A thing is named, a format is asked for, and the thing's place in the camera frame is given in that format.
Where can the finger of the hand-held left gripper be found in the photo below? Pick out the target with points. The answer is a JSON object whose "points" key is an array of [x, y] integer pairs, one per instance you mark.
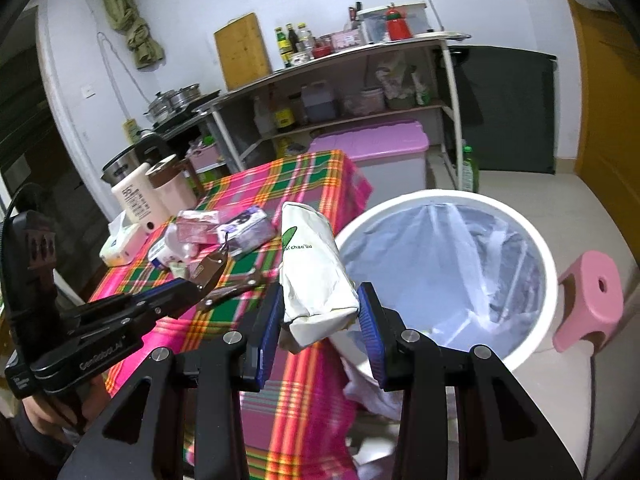
{"points": [[130, 324], [165, 294]]}

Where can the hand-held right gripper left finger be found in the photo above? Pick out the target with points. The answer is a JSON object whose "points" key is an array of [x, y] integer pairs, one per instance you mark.
{"points": [[267, 340]]}

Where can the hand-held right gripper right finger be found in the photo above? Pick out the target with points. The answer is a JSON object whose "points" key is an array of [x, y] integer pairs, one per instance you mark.
{"points": [[372, 340]]}

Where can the small white carton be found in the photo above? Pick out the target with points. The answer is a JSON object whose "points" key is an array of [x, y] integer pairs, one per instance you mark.
{"points": [[162, 254]]}

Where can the pink milk carton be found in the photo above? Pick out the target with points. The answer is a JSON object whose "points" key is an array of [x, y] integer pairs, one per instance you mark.
{"points": [[197, 220]]}

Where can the white paper packet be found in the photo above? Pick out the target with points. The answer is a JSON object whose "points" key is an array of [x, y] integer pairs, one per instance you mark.
{"points": [[312, 270]]}

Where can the white round trash bin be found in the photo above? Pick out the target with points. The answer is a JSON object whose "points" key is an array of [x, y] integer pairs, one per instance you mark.
{"points": [[542, 285]]}

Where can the person's left forearm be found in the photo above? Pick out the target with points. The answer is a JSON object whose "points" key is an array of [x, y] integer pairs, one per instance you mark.
{"points": [[35, 442]]}

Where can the person's left hand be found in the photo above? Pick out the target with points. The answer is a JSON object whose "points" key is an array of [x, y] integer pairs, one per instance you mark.
{"points": [[45, 410]]}

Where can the clear plastic cup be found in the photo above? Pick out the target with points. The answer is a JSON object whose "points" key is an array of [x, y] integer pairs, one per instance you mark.
{"points": [[182, 247]]}

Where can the white tissue pack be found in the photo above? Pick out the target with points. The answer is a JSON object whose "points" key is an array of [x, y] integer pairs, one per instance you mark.
{"points": [[122, 245]]}

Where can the white thermos kettle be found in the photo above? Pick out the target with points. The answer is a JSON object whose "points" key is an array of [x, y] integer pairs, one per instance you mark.
{"points": [[137, 200]]}

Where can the pink cup with brown lid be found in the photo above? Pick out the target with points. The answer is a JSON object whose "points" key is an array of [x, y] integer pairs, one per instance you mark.
{"points": [[172, 190]]}

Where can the clear plastic bin liner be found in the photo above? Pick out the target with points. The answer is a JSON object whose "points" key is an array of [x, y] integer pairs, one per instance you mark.
{"points": [[450, 270]]}

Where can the black and steel kettle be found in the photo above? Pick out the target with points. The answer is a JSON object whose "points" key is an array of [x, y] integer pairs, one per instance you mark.
{"points": [[127, 160]]}

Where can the pink basket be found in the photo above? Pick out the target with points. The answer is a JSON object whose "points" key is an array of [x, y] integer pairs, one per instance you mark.
{"points": [[205, 157]]}

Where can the plaid tablecloth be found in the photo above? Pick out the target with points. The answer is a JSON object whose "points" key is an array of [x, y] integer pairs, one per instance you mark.
{"points": [[305, 190]]}

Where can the yellow power strip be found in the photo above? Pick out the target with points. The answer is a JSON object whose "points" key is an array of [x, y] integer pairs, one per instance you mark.
{"points": [[132, 131]]}

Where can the steel pot with lid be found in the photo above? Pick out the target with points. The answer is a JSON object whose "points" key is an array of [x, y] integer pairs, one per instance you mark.
{"points": [[161, 107]]}

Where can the steel pots on stove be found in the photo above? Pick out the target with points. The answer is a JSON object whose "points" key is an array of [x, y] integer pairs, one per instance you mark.
{"points": [[200, 102]]}

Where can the storage box with pink lid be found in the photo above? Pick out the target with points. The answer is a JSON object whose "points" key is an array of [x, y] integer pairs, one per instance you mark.
{"points": [[380, 140]]}

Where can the steel steamer pot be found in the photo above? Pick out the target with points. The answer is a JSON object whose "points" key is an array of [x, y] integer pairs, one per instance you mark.
{"points": [[186, 95]]}

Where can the clear plastic jug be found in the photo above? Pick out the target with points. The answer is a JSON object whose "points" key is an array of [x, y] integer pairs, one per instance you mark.
{"points": [[262, 117]]}

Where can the yellow label oil bottle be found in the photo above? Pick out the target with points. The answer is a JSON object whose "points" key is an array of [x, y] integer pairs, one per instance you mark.
{"points": [[284, 119]]}

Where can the pink plastic stool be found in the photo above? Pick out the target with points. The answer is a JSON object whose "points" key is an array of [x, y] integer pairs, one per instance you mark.
{"points": [[592, 300]]}

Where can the dark wooden door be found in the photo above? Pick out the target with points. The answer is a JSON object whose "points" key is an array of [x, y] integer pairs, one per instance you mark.
{"points": [[30, 110]]}

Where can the pale pink pot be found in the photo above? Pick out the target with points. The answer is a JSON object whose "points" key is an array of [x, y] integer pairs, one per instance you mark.
{"points": [[372, 101]]}

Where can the purple liquid jug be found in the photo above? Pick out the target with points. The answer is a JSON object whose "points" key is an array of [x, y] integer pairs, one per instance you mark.
{"points": [[318, 104]]}

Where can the green and white bottle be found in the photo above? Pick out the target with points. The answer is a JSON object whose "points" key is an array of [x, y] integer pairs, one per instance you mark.
{"points": [[421, 91]]}

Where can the wooden cutting board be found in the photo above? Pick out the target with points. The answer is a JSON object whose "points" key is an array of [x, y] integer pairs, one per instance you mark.
{"points": [[243, 52]]}

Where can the crumpled plastic bags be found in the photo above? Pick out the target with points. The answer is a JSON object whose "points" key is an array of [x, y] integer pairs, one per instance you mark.
{"points": [[395, 85]]}

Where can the hanging green cloth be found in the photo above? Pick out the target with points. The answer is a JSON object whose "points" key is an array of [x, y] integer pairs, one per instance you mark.
{"points": [[137, 35]]}

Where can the black cabinet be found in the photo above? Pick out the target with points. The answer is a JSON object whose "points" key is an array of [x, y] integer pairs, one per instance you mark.
{"points": [[500, 110]]}

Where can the green label sauce bottle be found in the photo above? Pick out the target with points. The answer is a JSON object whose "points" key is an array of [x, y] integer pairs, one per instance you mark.
{"points": [[283, 50]]}

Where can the metal shelf rack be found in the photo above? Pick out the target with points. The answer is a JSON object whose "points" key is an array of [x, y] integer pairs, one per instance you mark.
{"points": [[350, 60]]}

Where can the dark sauce bottle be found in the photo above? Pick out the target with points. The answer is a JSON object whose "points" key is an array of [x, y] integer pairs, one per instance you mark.
{"points": [[292, 40]]}

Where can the red jar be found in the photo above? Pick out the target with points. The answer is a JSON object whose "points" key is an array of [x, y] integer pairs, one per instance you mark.
{"points": [[321, 51]]}

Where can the clear glass bottle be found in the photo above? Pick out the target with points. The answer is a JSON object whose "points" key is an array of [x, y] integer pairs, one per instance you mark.
{"points": [[304, 39]]}

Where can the clear box with white lid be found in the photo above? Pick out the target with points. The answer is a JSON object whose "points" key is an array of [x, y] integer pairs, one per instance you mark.
{"points": [[420, 20]]}

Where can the white wall switch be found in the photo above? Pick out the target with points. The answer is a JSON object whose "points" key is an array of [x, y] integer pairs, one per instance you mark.
{"points": [[88, 90]]}

